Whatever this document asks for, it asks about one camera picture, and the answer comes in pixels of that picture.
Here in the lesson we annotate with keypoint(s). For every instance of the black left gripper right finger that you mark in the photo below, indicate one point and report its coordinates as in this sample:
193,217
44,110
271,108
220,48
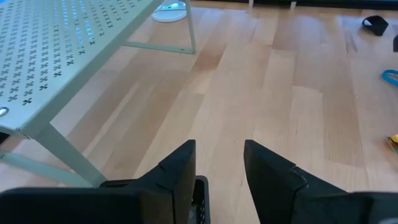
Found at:
267,180

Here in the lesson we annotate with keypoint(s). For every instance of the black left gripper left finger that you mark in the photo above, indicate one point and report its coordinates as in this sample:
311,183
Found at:
183,174

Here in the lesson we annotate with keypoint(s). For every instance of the small black mesh basket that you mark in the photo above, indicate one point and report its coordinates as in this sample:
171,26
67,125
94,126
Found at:
202,193

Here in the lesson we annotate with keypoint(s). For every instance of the crayon box yellow front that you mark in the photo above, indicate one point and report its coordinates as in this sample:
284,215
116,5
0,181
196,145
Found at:
394,141

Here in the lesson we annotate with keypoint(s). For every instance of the blue rubber band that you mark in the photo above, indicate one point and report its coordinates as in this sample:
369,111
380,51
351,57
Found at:
385,76

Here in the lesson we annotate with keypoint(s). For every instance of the green perforated metal shelf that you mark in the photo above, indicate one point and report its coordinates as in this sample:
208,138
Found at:
46,46

